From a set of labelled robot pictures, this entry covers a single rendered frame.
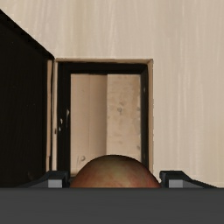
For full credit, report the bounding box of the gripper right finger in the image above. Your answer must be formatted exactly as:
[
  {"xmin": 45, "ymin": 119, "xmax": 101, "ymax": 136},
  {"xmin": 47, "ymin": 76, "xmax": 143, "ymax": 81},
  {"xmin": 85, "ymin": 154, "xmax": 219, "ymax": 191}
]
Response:
[{"xmin": 158, "ymin": 170, "xmax": 217, "ymax": 189}]

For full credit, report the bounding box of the wooden box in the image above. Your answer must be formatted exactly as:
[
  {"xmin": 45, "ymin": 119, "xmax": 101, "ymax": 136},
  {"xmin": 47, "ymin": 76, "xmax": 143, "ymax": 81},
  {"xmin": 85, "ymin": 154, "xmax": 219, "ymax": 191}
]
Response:
[{"xmin": 52, "ymin": 58, "xmax": 155, "ymax": 182}]

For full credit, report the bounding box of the red apple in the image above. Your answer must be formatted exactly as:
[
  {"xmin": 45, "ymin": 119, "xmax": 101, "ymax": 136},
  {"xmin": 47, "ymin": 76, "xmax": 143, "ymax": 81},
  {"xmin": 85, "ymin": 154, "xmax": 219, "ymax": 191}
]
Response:
[{"xmin": 69, "ymin": 154, "xmax": 162, "ymax": 189}]

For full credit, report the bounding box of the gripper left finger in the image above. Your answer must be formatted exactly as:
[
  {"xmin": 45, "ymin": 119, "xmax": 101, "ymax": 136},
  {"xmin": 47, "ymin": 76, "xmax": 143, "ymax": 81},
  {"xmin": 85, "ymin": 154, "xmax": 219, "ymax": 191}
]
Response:
[{"xmin": 19, "ymin": 170, "xmax": 70, "ymax": 189}]

